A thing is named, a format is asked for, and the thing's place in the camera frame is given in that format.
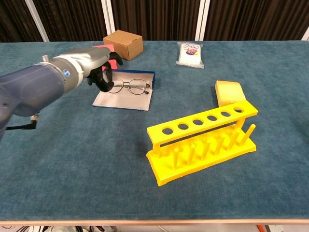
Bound black thin-frame eyeglasses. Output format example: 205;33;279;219
107;79;152;95

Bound yellow test tube rack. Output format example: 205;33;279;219
145;99;259;187

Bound dark pleated curtain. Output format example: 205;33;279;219
32;0;108;42
204;0;309;41
110;0;201;41
0;0;43;43

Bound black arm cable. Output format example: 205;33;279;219
6;113;40;131

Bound blue hinged glasses case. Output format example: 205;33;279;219
92;69;156;112

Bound brown cardboard box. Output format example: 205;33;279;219
103;29;144;61

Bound pink foam cube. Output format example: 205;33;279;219
92;44;118;73

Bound white plastic tissue pack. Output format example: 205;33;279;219
175;41;205;69

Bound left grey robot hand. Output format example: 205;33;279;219
72;47;124;93

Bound yellow sponge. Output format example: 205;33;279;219
215;80;247;108

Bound teal velvet table cloth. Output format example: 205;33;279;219
0;40;309;222

